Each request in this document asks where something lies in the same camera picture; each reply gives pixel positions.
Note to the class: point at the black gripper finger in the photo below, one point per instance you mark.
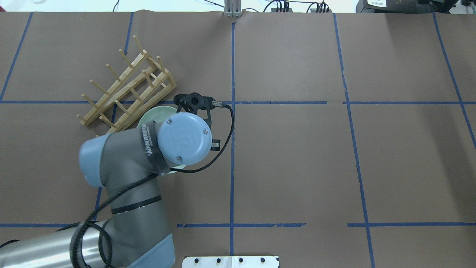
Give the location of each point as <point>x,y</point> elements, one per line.
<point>216,145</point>

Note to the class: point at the light green plate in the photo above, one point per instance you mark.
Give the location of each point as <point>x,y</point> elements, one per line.
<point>158,113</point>

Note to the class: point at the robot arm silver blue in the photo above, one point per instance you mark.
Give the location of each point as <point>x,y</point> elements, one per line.
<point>130,229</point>

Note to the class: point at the wooden dish rack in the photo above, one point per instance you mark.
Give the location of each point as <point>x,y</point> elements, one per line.
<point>143,83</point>

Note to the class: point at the black small computer box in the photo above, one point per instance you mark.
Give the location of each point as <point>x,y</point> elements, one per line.
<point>387,6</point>

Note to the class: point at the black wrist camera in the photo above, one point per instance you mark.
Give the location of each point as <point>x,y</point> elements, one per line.
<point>194,102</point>

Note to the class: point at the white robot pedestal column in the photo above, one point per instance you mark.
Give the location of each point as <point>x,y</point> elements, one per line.
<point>231,262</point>

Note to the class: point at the aluminium frame post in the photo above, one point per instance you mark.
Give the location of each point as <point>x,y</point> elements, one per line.
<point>232,8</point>

